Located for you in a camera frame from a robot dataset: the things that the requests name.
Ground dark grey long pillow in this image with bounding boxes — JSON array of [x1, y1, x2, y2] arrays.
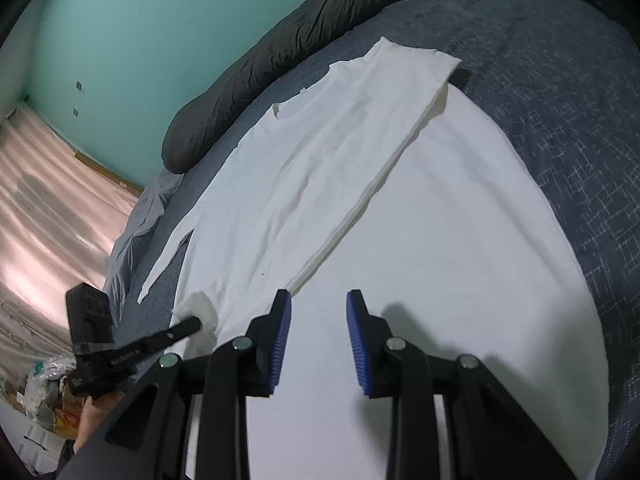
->
[[161, 0, 486, 173]]

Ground person's left hand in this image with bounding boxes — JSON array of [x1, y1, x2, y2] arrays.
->
[[75, 392, 123, 453]]

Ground light grey bed sheet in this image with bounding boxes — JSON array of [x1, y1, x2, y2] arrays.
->
[[102, 167, 186, 326]]

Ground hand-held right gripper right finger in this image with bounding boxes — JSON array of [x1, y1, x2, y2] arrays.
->
[[346, 289, 576, 480]]

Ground pink curtain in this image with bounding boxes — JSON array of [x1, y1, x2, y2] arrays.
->
[[0, 107, 146, 386]]

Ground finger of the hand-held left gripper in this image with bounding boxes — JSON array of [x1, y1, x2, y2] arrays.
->
[[137, 316, 203, 361]]

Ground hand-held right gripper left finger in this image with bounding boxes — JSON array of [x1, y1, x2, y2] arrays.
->
[[57, 289, 292, 480]]

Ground wooden window frame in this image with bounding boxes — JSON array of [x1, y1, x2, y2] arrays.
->
[[75, 152, 143, 196]]

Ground blue speckled bed cover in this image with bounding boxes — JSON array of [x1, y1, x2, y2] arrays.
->
[[115, 0, 640, 480]]

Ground white plastic bag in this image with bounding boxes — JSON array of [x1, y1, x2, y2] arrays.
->
[[25, 355, 76, 428]]

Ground white long-sleeve shirt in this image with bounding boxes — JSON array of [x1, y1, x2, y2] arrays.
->
[[137, 37, 611, 480]]

